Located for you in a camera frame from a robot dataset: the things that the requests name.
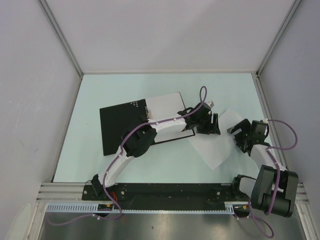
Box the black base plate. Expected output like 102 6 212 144
82 182 251 211

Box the white paper sheet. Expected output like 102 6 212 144
189 109 244 171
145 92 195 144

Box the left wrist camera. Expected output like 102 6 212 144
204 101 214 109

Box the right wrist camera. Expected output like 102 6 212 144
261 118 269 124

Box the left aluminium frame post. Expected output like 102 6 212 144
37 0 84 79

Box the slotted cable duct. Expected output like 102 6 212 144
46 201 249 215

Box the metal folder clip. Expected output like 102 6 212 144
145 106 153 119

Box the aluminium rail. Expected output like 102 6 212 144
251 72 290 170
37 182 307 205

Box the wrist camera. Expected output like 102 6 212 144
261 118 269 124
204 101 214 109

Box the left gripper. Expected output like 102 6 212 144
195 114 220 136

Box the red black folder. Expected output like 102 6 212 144
99 91 196 157

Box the right aluminium frame post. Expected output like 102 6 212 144
255 0 304 78

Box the right side aluminium rail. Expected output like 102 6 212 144
251 72 290 170

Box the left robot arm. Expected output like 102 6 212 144
91 101 221 200

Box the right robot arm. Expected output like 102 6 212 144
227 118 299 218

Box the aluminium frame post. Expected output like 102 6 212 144
255 0 304 78
37 0 84 79

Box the aluminium front rail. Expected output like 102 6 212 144
37 182 307 205

